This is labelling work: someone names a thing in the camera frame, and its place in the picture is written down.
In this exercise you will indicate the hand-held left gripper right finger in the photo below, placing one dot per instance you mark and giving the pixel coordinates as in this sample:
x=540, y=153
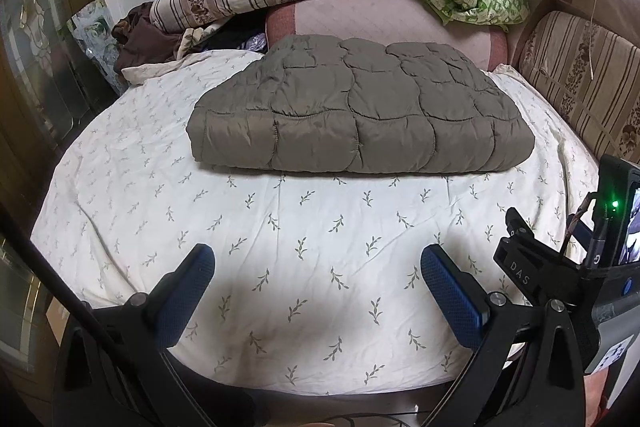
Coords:
x=450, y=297

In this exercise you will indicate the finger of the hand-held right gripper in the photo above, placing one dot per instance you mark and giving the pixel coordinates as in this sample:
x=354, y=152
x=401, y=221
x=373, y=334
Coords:
x=520, y=267

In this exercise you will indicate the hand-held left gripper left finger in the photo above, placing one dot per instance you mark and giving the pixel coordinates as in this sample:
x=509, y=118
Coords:
x=185, y=292

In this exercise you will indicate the olive quilted jacket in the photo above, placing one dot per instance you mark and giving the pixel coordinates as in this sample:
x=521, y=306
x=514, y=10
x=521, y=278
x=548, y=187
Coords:
x=350, y=122

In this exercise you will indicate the dark clothes pile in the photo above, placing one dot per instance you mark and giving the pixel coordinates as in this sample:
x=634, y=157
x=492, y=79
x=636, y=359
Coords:
x=235, y=38

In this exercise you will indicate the white leaf-print bedsheet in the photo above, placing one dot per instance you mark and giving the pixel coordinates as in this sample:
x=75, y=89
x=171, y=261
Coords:
x=300, y=217

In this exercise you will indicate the striped floral cushion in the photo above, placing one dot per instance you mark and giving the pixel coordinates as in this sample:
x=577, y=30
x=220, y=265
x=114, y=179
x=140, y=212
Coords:
x=575, y=72

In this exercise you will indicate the cream leafy cloth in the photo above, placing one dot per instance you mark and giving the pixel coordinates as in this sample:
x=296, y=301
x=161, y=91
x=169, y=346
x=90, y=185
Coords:
x=192, y=39

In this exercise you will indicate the brown cloth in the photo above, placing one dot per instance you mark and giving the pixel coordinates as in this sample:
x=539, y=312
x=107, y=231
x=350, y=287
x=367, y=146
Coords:
x=145, y=42

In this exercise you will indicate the wooden glass door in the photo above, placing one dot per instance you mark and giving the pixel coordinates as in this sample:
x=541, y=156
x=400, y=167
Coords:
x=45, y=72

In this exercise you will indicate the clear plastic bag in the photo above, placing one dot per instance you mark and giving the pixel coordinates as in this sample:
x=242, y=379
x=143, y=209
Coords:
x=95, y=37

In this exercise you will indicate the pink and red cushion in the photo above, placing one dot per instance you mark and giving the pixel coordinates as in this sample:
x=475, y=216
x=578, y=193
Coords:
x=400, y=19

